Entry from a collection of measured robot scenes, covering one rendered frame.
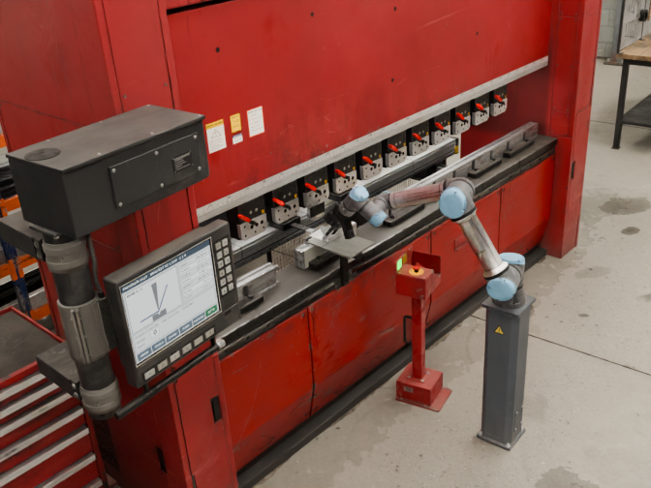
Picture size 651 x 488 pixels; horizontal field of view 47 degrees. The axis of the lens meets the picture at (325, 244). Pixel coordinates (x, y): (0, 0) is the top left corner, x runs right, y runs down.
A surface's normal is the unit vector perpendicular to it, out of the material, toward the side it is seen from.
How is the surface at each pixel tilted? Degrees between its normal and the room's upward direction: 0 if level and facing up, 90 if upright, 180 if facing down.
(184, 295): 90
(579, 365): 0
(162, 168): 90
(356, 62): 90
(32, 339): 0
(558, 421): 0
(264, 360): 90
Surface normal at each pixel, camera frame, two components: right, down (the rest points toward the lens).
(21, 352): -0.06, -0.89
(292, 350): 0.74, 0.27
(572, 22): -0.67, 0.37
